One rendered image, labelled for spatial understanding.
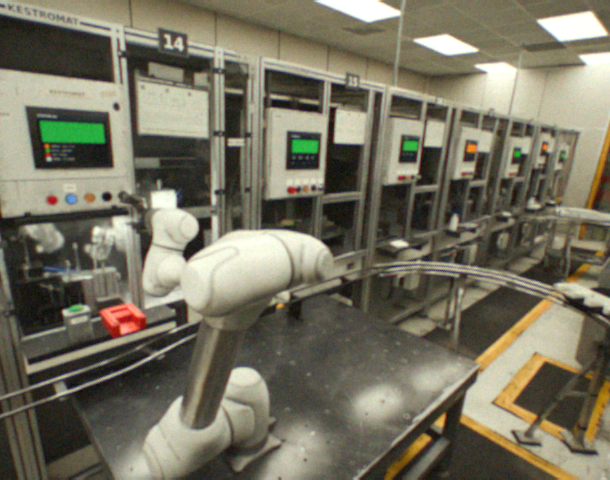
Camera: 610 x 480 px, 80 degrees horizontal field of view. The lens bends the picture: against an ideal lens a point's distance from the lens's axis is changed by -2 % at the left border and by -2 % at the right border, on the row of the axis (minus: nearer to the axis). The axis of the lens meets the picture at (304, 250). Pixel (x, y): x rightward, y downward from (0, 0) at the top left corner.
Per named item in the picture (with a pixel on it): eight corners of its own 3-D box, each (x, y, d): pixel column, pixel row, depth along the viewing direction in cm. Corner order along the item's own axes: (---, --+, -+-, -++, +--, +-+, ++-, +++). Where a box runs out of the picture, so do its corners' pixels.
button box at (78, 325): (70, 344, 133) (65, 315, 130) (65, 335, 138) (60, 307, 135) (94, 337, 138) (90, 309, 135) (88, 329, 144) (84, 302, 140)
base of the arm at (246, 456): (291, 439, 126) (291, 426, 125) (236, 476, 112) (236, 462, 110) (259, 411, 139) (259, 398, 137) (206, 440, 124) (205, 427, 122)
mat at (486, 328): (466, 387, 267) (466, 385, 267) (397, 352, 307) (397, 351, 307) (606, 252, 657) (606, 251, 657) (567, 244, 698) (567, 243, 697)
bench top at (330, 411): (190, 645, 77) (189, 633, 76) (68, 389, 150) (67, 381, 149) (480, 371, 177) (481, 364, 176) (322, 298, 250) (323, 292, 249)
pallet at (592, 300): (550, 296, 233) (554, 282, 230) (568, 296, 236) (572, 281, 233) (605, 324, 199) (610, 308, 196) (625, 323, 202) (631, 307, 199)
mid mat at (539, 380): (587, 453, 214) (588, 451, 213) (490, 403, 251) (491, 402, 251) (614, 383, 280) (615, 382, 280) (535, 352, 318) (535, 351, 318)
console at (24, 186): (3, 220, 119) (-27, 64, 105) (-6, 205, 138) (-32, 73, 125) (135, 208, 147) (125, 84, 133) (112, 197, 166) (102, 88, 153)
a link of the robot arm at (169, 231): (153, 202, 121) (143, 241, 121) (179, 208, 112) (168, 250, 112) (181, 210, 130) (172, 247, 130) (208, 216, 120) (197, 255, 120)
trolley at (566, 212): (541, 272, 527) (558, 206, 498) (539, 262, 574) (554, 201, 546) (617, 286, 488) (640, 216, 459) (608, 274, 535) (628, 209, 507)
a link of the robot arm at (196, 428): (227, 457, 112) (159, 505, 97) (199, 415, 120) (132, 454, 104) (310, 259, 73) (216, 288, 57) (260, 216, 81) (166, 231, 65)
